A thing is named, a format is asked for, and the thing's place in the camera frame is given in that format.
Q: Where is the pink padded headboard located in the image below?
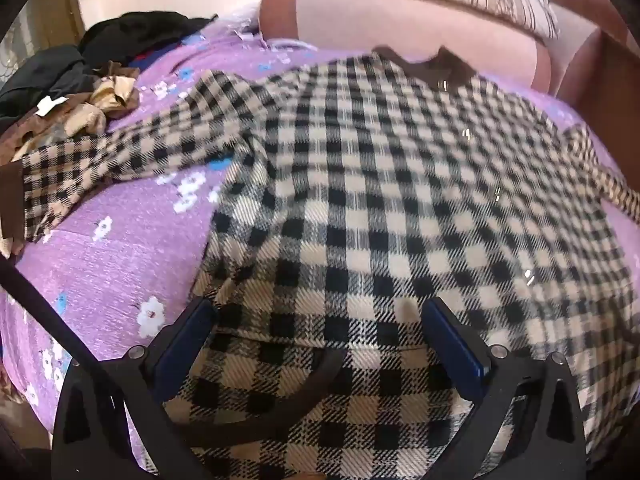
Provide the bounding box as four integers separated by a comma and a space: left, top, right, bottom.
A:
259, 0, 554, 94

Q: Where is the wooden door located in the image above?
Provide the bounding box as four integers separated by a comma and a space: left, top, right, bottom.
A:
0, 0, 87, 63

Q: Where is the black cable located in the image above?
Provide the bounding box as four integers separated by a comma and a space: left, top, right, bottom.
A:
0, 255, 108, 376

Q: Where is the purple floral bedsheet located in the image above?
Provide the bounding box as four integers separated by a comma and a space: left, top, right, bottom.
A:
0, 5, 640, 441

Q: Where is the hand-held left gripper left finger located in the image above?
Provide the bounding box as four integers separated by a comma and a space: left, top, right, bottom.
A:
51, 296, 221, 480

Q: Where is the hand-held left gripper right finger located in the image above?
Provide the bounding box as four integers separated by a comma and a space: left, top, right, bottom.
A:
422, 296, 589, 480

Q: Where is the black clothes pile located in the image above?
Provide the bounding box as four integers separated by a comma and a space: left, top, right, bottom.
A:
0, 11, 219, 131

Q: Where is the brown golden satin cloth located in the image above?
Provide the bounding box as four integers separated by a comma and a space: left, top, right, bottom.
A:
0, 60, 142, 257

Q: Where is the wooden bed frame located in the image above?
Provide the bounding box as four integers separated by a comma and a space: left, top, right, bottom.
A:
549, 0, 640, 128

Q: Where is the black and beige checked coat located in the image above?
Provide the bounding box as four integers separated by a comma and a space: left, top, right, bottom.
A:
20, 45, 640, 480

